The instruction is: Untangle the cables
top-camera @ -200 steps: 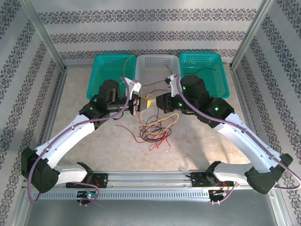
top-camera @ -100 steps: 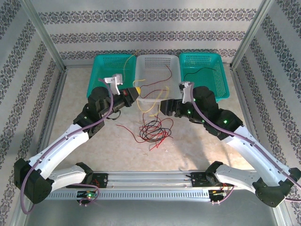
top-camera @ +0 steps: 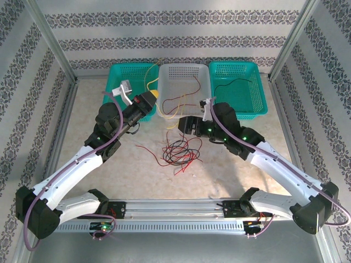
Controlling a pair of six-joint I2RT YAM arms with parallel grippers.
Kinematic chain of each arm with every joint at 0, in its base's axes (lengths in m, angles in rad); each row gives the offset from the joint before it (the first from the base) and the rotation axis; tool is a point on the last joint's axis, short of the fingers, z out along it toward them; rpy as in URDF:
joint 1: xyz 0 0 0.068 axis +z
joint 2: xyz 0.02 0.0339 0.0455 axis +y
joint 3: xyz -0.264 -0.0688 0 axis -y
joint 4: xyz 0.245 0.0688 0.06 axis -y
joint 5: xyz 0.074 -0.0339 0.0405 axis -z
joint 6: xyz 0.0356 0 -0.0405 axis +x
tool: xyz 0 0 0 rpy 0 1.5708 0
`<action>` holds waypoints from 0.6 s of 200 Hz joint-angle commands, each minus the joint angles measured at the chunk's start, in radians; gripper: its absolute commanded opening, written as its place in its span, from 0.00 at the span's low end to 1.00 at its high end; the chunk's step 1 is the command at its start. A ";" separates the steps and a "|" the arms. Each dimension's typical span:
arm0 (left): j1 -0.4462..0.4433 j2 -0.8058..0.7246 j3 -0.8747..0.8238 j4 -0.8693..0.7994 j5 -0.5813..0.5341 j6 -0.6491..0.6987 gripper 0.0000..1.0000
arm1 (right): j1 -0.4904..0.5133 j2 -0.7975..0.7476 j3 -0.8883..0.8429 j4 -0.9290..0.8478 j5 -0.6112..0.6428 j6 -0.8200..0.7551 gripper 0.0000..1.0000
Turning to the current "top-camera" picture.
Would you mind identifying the red cable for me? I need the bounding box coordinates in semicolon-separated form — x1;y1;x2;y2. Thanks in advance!
162;74;203;115
161;130;204;176
135;130;203;176

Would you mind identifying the black cable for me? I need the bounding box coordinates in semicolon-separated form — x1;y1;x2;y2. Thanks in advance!
214;78;253;97
162;139;203;165

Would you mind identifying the teal plastic basket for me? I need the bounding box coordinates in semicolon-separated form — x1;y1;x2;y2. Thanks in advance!
208;61;269;121
103;63;160;123

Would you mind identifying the white plastic basket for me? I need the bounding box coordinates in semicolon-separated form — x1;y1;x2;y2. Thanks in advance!
156;63;213;119

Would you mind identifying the small circuit board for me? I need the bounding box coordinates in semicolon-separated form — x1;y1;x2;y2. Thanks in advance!
89;222;114;231
244;220;266;230

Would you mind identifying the grey sheet metal panel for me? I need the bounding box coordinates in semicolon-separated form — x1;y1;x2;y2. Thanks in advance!
27;232;334;263

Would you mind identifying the aluminium side rail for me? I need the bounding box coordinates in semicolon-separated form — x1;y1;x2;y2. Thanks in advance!
268;78;327;187
41;78;80;190

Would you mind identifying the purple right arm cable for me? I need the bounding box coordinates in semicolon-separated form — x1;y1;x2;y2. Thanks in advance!
210;105;351;238

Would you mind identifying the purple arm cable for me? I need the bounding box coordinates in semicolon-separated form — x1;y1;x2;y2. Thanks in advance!
24;92;123;251
210;105;351;238

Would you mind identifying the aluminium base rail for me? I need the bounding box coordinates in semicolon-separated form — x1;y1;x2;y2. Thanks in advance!
108;198;296;220

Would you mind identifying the aluminium frame post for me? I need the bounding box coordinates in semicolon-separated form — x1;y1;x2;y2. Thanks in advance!
268;0;324;82
26;0;80;84

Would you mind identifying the grey slotted cable duct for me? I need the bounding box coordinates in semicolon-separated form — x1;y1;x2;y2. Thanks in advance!
56;220;245;234

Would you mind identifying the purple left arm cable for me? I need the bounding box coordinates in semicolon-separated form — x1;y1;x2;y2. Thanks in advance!
24;92;123;251

